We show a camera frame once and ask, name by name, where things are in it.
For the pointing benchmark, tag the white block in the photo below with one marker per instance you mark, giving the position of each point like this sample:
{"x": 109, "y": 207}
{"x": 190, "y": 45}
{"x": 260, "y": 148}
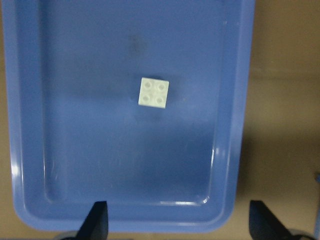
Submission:
{"x": 153, "y": 93}

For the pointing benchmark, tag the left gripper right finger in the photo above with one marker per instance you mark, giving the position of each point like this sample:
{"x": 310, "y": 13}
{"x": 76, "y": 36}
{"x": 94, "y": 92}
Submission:
{"x": 264, "y": 225}

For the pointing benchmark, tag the blue plastic tray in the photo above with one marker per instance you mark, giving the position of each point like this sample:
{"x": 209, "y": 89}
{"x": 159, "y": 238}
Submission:
{"x": 77, "y": 134}

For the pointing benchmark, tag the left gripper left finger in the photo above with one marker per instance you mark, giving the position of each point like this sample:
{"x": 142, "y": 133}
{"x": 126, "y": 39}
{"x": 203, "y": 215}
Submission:
{"x": 96, "y": 224}

